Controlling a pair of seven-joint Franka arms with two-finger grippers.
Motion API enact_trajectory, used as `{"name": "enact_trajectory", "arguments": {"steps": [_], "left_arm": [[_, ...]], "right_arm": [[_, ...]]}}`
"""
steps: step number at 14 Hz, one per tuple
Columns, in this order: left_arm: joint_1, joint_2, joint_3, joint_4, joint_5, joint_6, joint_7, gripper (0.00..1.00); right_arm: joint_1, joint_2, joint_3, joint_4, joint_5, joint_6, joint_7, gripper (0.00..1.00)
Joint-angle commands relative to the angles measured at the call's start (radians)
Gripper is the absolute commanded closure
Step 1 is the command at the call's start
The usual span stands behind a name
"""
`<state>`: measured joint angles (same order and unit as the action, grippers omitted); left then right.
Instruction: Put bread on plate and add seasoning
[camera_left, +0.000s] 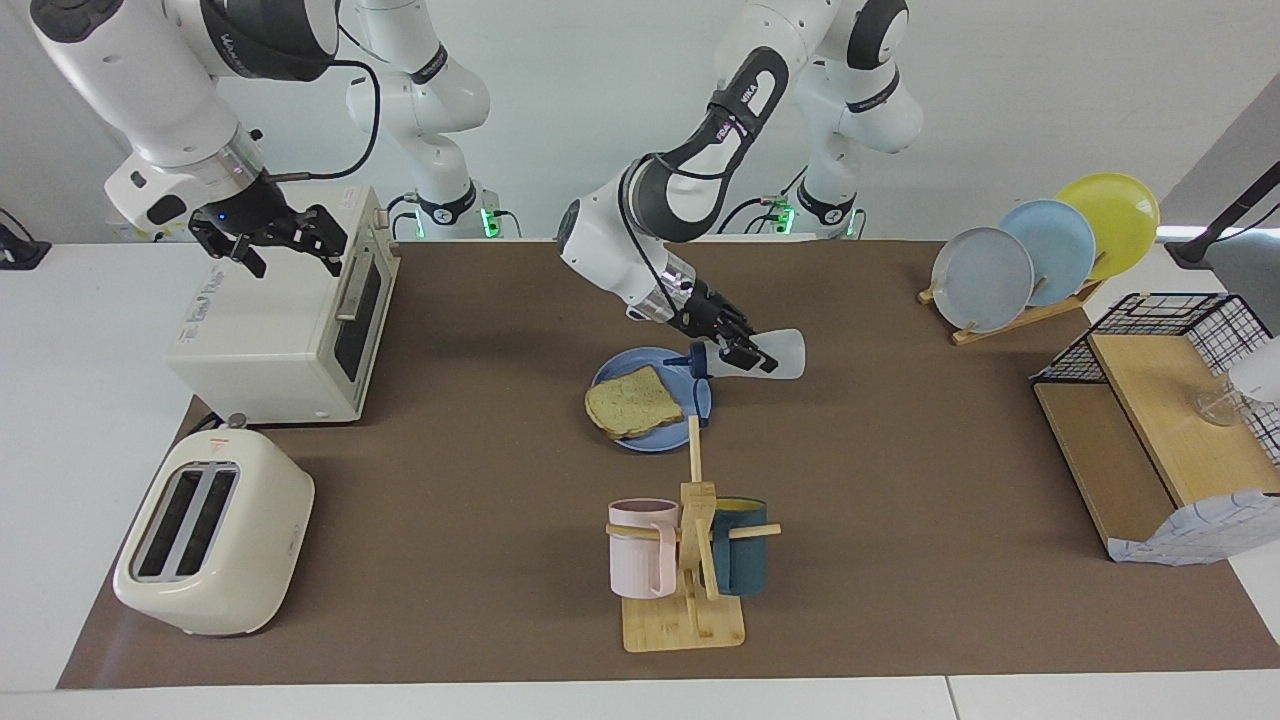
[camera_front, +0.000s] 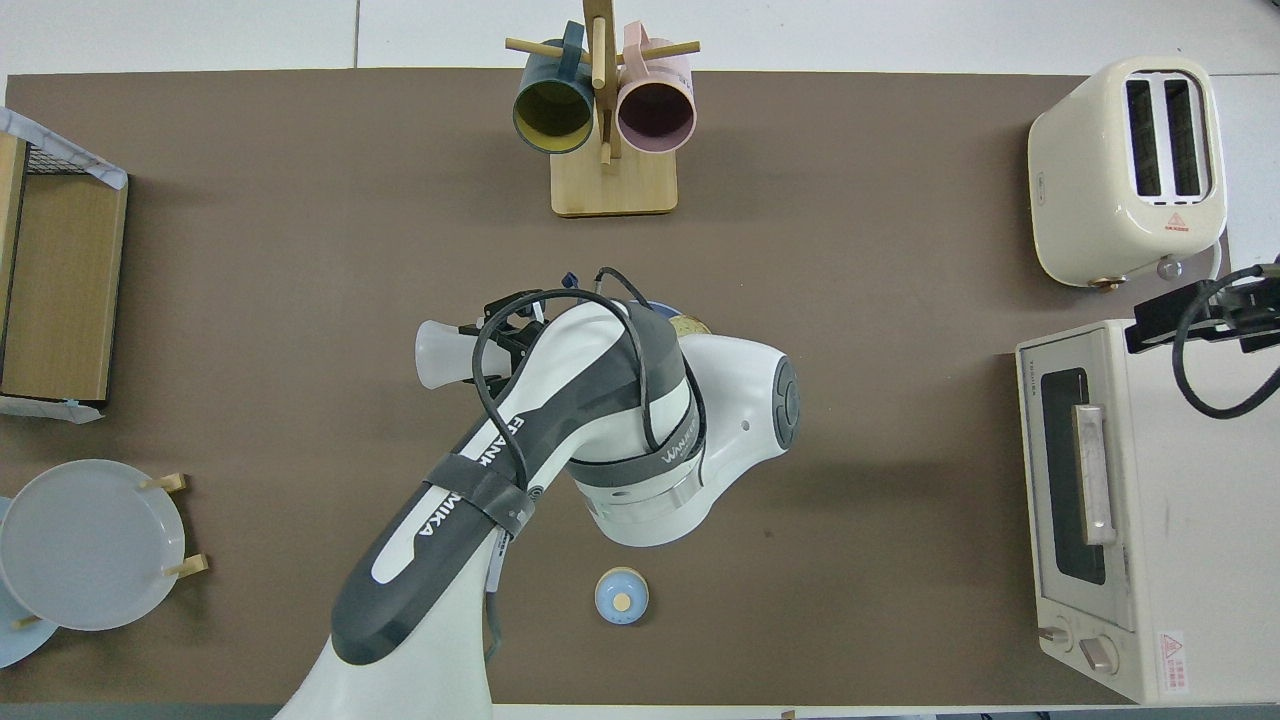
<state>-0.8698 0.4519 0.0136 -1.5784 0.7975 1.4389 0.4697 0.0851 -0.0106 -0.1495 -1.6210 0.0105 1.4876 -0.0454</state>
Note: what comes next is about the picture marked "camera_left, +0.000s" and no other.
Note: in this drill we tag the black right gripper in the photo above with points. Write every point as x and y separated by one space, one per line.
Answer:
250 215

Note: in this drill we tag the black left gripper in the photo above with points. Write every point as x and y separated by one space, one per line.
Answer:
700 310

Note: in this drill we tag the seasoning bottle with blue cap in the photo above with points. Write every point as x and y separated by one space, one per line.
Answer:
790 352

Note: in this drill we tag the toasted bread slice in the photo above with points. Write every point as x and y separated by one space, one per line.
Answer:
630 400

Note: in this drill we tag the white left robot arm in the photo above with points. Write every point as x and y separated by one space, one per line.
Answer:
850 90

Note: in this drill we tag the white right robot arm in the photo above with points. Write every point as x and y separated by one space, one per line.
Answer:
150 90

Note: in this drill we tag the grey round plate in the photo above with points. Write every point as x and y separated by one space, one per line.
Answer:
985 280

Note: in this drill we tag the wooden plate rack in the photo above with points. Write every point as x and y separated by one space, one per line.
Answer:
1010 325

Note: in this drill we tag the light blue round plate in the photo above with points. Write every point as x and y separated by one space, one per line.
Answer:
1060 250

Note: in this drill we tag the yellow round plate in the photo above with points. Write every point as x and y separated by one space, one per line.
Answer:
1120 220

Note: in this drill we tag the white toaster oven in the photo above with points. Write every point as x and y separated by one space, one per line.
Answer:
270 340

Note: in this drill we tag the teal mug with yellow inside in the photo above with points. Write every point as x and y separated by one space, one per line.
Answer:
745 560

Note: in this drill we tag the brown table mat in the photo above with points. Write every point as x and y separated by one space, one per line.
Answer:
480 350

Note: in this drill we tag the pink mug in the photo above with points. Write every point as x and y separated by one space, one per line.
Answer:
640 560

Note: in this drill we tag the small black stand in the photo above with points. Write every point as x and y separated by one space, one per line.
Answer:
20 250

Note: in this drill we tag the wooden mug rack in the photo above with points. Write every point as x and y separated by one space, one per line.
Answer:
690 620

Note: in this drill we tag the cream two-slot toaster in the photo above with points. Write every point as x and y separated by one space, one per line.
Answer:
260 540

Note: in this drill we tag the black angled stand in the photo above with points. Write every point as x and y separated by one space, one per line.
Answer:
1200 245

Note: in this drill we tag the clear glass cup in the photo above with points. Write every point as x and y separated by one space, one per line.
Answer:
1218 408

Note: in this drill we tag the checked white cloth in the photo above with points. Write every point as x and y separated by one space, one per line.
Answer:
1200 530

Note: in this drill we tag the white rounded object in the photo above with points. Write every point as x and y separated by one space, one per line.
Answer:
1260 370

